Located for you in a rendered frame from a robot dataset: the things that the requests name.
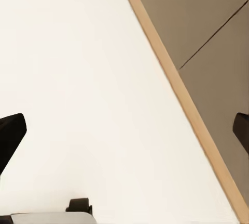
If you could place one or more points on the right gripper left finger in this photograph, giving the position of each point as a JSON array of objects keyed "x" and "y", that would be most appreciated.
[{"x": 12, "y": 130}]

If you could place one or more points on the cabinet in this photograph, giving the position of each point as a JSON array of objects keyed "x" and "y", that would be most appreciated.
[{"x": 208, "y": 43}]

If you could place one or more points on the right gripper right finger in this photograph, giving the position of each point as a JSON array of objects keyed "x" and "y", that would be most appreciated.
[{"x": 241, "y": 129}]

